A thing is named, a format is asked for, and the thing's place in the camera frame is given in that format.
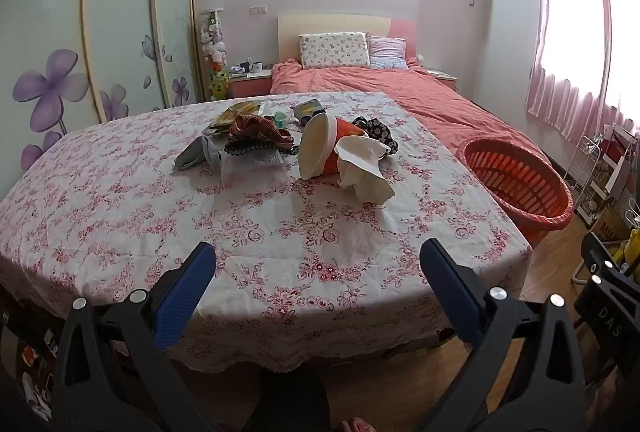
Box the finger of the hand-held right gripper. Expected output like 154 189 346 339
581 231 640 298

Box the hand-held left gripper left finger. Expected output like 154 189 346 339
50 241 223 432

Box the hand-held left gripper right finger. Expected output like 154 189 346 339
419 238 591 432

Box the cardboard box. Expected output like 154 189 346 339
589 206 632 240

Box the red plastic laundry basket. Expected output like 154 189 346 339
456 137 574 249

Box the pink floral tablecloth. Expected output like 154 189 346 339
0 91 534 374

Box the grey cloth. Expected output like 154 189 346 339
172 135 224 172

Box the white cloth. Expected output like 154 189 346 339
334 137 396 204

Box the person's leg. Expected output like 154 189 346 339
242 369 332 432

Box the clear plastic container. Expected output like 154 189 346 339
217 144 284 179

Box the black floral cloth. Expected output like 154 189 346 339
352 116 401 156

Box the brown patterned cloth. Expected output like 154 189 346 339
225 114 297 154

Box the red and white paper bucket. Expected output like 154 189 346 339
298 113 368 181

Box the yellow snack packet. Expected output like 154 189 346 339
202 100 266 136

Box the bed with pink cover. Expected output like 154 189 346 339
270 58 551 165

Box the pink nightstand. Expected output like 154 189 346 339
229 71 274 101
425 68 459 93

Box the dark snack packet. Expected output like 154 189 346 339
291 98 327 128

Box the pink curtain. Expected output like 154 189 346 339
524 0 640 144

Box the column of plush toys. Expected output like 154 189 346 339
200 9 232 102

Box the pink striped pillow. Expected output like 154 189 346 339
367 34 412 71

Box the white floral pillow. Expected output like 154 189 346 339
299 32 372 69

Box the flower print sliding wardrobe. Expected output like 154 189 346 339
0 0 197 175

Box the cream and pink headboard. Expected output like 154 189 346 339
277 13 417 64

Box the white wire rack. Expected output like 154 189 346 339
565 124 640 214

